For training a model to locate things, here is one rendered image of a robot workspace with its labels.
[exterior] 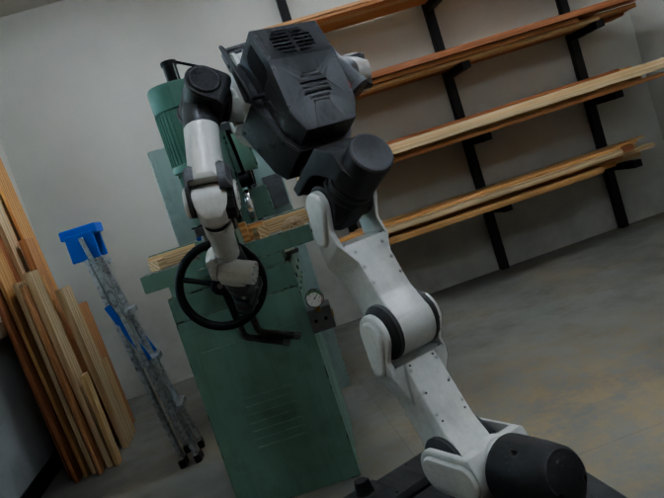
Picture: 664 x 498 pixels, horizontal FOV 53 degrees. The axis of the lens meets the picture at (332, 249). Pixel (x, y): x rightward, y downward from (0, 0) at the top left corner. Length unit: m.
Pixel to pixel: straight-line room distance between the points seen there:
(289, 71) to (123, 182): 3.21
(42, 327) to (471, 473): 2.43
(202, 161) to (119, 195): 3.19
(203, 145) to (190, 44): 3.25
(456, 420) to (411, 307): 0.29
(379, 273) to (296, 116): 0.43
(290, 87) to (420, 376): 0.77
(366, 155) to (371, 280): 0.31
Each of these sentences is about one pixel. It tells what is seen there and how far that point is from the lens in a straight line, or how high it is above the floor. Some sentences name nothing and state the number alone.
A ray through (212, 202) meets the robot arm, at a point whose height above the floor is 1.05.
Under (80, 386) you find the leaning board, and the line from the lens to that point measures 3.56.
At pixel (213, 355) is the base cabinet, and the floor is 0.57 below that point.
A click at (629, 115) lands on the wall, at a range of 5.63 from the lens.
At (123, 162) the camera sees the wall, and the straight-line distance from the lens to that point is 4.78.
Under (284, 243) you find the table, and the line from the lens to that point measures 2.25.
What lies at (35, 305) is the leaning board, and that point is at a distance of 3.51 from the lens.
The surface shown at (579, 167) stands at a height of 0.59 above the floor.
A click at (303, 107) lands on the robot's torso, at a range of 1.64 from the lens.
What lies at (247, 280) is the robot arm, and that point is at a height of 0.83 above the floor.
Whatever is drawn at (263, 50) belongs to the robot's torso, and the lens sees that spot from 1.69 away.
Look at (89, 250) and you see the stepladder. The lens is 3.05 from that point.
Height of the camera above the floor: 1.01
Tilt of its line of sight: 6 degrees down
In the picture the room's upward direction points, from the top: 18 degrees counter-clockwise
